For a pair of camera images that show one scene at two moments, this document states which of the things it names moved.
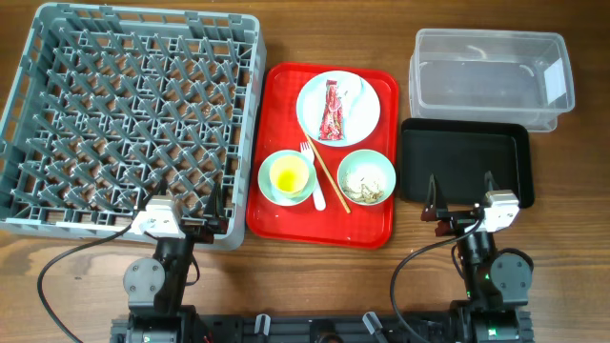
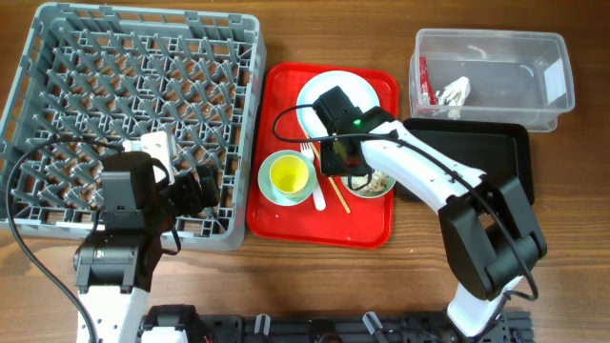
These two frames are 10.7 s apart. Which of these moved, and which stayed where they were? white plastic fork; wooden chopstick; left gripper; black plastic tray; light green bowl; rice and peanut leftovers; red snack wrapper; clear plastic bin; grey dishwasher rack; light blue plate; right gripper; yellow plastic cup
Moved: red snack wrapper; rice and peanut leftovers; left gripper; right gripper
Stayed: white plastic fork; grey dishwasher rack; clear plastic bin; light green bowl; light blue plate; wooden chopstick; yellow plastic cup; black plastic tray
